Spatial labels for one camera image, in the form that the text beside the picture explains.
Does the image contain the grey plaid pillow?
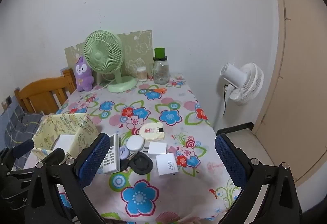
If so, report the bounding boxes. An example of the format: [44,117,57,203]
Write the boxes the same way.
[0,105,44,150]

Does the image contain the cotton swab jar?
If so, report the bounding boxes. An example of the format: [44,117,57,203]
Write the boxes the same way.
[137,66,148,82]

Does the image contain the green patterned board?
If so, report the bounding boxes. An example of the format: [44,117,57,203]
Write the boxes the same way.
[64,30,153,85]

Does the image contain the white round puff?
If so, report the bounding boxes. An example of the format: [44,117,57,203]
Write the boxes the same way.
[126,135,144,153]

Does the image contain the glass jar with green lid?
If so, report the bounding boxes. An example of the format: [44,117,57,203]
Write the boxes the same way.
[153,47,170,85]

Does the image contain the wooden bed headboard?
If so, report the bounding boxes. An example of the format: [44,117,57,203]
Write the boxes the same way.
[14,68,77,115]

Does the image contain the beige wooden door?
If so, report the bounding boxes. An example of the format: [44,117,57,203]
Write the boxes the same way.
[253,0,327,186]

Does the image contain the white standing fan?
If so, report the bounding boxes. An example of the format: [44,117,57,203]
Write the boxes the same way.
[215,62,264,135]

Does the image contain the green desk fan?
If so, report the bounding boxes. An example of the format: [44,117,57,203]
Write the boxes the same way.
[84,30,138,93]

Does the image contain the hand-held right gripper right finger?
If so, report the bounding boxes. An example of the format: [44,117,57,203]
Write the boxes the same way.
[215,133,303,224]

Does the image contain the black fan cable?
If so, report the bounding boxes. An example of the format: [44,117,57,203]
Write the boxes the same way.
[223,84,228,116]

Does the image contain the white remote control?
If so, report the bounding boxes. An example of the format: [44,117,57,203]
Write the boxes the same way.
[102,133,121,175]

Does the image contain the small white charger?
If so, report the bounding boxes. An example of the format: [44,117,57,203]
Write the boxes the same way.
[143,142,167,158]

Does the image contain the floral tablecloth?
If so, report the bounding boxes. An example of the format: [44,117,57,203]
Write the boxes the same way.
[52,75,242,224]

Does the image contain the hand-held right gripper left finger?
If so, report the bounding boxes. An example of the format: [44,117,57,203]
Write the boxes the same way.
[27,133,111,224]

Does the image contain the white flat box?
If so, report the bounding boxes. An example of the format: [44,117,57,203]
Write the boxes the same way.
[52,135,77,153]

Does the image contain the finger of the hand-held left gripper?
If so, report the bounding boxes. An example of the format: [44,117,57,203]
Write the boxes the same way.
[0,139,35,163]
[38,148,66,166]

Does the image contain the purple plush toy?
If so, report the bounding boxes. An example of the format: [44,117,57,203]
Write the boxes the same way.
[75,56,94,92]

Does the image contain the large white charger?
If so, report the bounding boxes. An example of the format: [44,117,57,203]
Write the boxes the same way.
[155,153,178,176]

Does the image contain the yellow fabric storage box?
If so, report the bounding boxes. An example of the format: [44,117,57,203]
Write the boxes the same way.
[32,113,101,163]

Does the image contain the white fan cable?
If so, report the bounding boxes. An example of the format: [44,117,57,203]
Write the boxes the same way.
[93,80,115,90]

